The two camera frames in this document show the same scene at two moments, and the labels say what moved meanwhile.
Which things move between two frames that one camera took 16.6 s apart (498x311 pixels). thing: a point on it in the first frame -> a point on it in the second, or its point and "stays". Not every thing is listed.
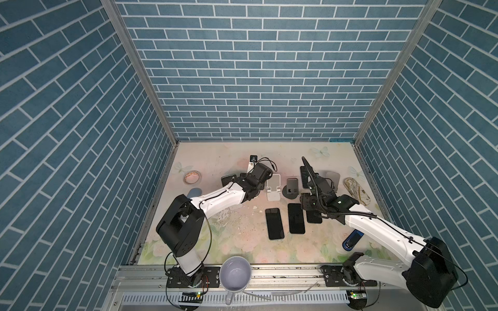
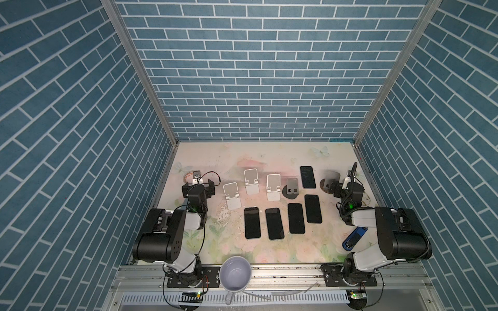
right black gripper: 304,200 -> 336,184
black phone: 296,222 stays
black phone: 228,179 -> 252,223
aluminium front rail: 154,278 stays
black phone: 304,177 stays
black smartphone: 274,223 stays
